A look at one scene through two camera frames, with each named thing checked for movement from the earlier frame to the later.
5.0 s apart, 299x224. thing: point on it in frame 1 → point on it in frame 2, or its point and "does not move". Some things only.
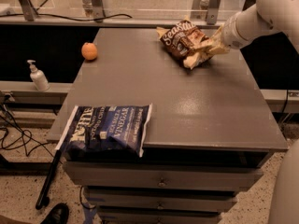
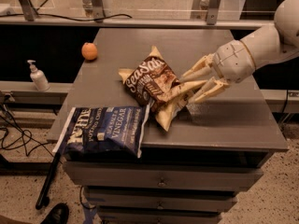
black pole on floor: (43, 196) does not move
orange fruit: (90, 50) does not move
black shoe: (59, 215) does not move
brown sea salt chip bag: (182, 38) → (155, 83)
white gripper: (233, 34) → (234, 61)
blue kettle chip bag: (106, 131) does not move
